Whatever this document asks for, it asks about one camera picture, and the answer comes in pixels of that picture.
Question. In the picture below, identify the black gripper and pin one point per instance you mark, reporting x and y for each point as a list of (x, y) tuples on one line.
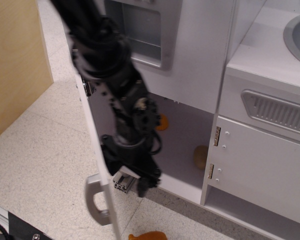
[(134, 157)]

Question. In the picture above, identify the white fridge door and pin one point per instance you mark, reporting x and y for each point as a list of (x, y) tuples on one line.
[(194, 78), (98, 183)]

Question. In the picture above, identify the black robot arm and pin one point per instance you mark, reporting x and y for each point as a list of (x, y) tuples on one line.
[(102, 56)]

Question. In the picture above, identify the upper silver fridge hinge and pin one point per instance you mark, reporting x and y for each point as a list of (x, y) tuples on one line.
[(88, 87)]

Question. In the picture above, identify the white toy fridge cabinet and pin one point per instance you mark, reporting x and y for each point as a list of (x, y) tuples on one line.
[(188, 128)]

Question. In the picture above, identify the aluminium extrusion foot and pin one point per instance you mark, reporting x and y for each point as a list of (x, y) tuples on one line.
[(123, 182)]

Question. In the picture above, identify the yellow toy corn piece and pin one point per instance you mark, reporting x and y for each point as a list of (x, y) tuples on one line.
[(163, 123)]

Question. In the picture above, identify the orange toy chicken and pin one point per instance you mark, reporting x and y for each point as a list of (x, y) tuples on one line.
[(152, 235)]

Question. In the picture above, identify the beige toy potato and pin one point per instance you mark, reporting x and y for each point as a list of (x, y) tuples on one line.
[(200, 155)]

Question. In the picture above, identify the lower brass cabinet hinge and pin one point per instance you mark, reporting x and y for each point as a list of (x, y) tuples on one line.
[(210, 171)]

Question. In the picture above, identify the brass cabinet hinge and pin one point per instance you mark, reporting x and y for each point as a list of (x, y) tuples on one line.
[(216, 136), (210, 171)]

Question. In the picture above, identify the upper brass cabinet hinge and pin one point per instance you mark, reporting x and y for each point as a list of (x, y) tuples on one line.
[(216, 136)]

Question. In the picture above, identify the white toy kitchen counter unit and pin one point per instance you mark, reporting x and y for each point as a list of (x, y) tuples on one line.
[(257, 60)]

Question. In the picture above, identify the white cabinet door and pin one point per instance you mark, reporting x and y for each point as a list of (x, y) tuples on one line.
[(257, 167)]

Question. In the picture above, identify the silver vent panel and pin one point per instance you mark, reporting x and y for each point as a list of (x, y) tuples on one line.
[(272, 110)]

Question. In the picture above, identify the silver ice dispenser recess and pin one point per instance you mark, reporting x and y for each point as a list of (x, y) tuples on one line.
[(151, 27)]

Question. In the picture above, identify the plywood panel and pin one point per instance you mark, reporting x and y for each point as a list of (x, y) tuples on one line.
[(25, 73)]

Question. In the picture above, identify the grey round sink basin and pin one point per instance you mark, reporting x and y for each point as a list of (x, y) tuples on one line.
[(291, 36)]

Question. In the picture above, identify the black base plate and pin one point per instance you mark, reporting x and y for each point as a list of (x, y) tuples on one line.
[(21, 230)]

